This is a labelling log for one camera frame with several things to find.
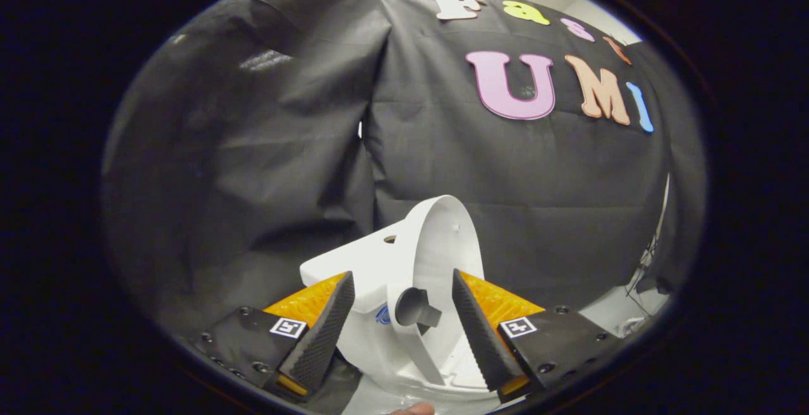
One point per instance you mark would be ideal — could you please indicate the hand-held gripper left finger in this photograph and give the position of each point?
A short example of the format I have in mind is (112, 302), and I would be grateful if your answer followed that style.
(322, 339)

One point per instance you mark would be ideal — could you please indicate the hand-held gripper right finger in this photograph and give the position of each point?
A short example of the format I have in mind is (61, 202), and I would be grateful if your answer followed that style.
(480, 333)

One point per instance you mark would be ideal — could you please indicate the white toilet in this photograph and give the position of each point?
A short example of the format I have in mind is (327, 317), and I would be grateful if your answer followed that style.
(354, 270)

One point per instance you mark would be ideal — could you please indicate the black backdrop cloth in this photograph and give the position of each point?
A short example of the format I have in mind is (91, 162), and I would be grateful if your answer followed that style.
(253, 150)

